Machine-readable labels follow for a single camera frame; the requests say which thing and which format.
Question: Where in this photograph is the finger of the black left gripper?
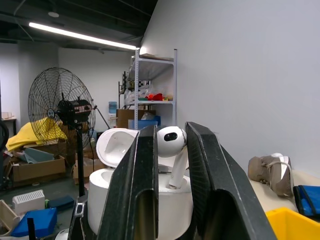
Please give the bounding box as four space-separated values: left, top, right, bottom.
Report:
67 194 89 240

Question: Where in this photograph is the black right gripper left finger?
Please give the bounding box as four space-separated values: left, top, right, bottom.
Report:
96 124 160 240

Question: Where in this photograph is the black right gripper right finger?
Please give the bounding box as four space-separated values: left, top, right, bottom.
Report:
184 121 277 240

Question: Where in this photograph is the white earbud case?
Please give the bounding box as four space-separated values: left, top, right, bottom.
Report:
87 127 195 237

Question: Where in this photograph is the white earbud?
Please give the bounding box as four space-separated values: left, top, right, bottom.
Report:
156 125 190 190

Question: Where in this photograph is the yellow plastic bin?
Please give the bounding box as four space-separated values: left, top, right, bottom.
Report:
265 206 320 240

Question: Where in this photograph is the dark blue pad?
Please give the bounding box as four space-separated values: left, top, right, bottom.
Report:
48 195 75 210

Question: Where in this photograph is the blue flat box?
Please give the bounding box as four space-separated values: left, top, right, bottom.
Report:
11 207 58 238

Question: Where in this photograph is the small cardboard box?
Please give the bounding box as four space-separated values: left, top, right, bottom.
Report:
72 157 106 185

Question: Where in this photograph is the beige sneaker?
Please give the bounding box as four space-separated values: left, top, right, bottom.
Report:
247 152 294 197

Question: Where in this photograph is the white ribbed box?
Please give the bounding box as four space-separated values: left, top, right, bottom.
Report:
12 189 46 216

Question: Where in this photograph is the large open cardboard box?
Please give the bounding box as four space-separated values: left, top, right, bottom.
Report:
4 154 66 187

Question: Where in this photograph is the blue plastic crate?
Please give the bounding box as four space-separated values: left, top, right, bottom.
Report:
127 119 159 131

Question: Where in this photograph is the brown cardboard box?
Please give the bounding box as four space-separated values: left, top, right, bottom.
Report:
116 109 156 130

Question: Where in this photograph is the grey-green board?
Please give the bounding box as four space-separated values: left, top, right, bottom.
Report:
23 147 55 164

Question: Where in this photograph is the water dispenser with blue bottle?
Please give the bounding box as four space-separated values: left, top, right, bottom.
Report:
107 101 118 128

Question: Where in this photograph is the blue and black bag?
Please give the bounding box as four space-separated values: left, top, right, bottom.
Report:
292 184 320 217

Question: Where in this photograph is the red plush toy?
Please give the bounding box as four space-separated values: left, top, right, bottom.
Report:
146 92 164 102

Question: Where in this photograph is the yellow cloth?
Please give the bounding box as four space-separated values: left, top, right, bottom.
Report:
5 117 68 152

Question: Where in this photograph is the black curved tube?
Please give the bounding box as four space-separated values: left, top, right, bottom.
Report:
0 119 10 191

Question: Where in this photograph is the white metal shelf rack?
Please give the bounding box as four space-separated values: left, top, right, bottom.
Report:
128 48 178 131

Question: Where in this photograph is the wooden desk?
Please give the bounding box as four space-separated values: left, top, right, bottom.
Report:
1 112 17 136

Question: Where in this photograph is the long ceiling light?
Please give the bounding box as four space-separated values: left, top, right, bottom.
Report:
28 21 140 50

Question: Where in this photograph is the thin black post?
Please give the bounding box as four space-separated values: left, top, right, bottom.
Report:
27 217 36 240

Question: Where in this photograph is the beige wooden frame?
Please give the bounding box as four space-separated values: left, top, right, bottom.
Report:
0 199 21 236

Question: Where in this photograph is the black pedestal fan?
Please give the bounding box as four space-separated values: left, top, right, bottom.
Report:
27 66 98 198

